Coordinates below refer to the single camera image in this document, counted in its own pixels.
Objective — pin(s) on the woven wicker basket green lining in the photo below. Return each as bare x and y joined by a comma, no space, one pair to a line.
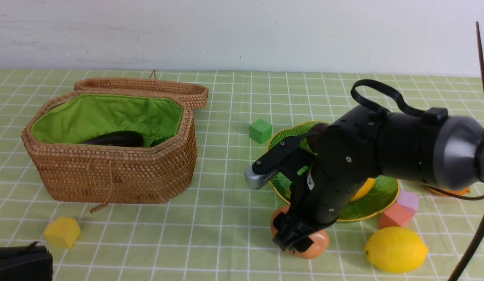
74,172

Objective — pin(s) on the purple toy eggplant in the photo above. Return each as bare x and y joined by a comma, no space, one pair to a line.
124,138

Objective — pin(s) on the brown toy potato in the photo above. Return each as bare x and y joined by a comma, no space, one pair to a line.
318,242

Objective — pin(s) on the pink foam cube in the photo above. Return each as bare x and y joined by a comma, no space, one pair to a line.
396,216

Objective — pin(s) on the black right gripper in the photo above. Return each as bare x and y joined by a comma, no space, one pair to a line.
318,198

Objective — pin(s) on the dark purple toy mangosteen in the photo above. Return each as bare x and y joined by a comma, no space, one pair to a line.
312,136

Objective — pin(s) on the lilac foam cube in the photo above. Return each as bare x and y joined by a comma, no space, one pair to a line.
408,200

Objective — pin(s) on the yellow toy banana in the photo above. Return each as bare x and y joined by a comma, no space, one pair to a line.
365,189

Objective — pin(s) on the woven wicker basket lid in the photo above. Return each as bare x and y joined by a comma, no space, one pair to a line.
193,96

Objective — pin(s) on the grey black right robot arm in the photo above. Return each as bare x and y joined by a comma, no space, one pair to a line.
382,136

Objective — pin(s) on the yellow toy lemon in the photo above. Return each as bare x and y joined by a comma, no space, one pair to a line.
396,250

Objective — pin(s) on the yellow foam block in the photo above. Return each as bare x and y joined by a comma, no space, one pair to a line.
62,232

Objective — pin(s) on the green checkered tablecloth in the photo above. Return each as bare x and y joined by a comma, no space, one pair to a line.
217,230

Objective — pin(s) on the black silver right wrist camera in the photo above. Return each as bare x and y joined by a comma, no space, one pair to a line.
287,158

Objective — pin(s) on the red toy chili pepper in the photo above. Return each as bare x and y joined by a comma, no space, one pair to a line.
158,141

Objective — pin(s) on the green foam cube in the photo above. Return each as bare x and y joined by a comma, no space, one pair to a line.
260,131

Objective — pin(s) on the green glass leaf plate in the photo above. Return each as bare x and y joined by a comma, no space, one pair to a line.
383,195

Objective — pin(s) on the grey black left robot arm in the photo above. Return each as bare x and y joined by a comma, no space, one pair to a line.
33,262

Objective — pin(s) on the orange toy mango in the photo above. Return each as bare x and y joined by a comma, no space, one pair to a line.
442,192

